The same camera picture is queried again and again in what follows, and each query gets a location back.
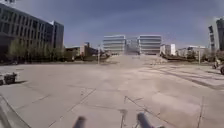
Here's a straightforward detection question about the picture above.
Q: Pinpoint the low pale building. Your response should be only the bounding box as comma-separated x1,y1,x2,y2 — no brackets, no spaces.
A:
176,45,210,58

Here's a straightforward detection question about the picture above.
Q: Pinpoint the small cart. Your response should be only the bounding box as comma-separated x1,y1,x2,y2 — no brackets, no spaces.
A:
0,71,19,86

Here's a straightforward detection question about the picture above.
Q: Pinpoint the low brown building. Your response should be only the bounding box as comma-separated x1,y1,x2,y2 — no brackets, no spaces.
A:
64,41,102,60

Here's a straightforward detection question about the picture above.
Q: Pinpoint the robot's own part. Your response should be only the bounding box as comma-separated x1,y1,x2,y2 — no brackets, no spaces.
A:
72,115,87,128
136,112,156,128

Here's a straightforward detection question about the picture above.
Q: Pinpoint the dark glass building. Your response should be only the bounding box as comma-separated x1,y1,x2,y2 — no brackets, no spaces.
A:
0,2,65,63

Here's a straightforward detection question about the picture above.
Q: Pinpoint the tall grey building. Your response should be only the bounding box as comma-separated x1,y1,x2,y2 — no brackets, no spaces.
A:
207,16,224,53

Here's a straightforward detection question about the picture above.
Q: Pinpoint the small white building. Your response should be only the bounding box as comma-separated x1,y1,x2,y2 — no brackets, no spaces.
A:
160,43,177,57

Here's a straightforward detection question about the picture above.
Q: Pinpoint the grey paved plaza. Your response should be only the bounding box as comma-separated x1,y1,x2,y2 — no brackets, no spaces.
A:
0,54,224,128

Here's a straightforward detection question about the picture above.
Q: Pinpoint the white layered building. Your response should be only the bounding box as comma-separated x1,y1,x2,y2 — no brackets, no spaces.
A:
101,34,163,56

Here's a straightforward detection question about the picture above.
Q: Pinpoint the row of trees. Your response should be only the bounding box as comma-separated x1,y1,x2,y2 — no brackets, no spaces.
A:
6,37,66,64

